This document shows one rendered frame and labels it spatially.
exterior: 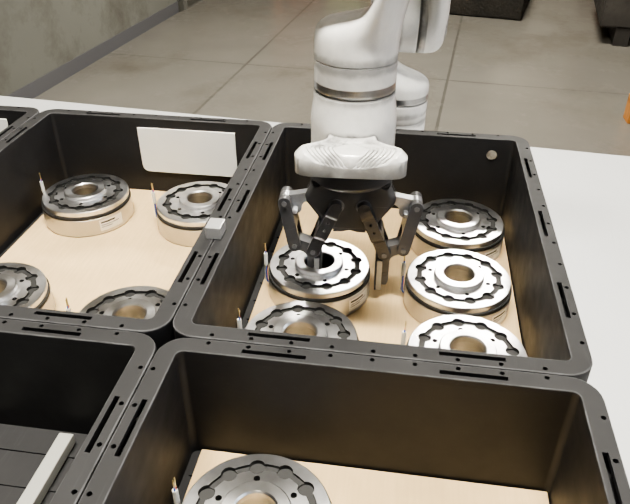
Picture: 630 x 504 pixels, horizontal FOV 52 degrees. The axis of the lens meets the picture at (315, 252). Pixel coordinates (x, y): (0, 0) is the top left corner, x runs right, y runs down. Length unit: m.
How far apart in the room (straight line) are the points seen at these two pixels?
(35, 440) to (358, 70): 0.39
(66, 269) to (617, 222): 0.83
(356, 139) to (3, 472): 0.38
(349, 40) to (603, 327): 0.54
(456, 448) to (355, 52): 0.31
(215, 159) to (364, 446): 0.46
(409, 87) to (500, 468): 0.60
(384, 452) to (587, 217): 0.72
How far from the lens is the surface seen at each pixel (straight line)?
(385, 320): 0.65
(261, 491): 0.46
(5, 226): 0.83
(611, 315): 0.94
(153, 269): 0.73
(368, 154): 0.52
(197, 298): 0.51
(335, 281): 0.64
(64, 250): 0.79
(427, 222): 0.75
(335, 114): 0.55
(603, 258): 1.05
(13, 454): 0.58
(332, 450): 0.51
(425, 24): 0.94
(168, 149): 0.85
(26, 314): 0.54
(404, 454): 0.51
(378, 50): 0.54
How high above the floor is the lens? 1.24
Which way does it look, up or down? 34 degrees down
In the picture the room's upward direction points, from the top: straight up
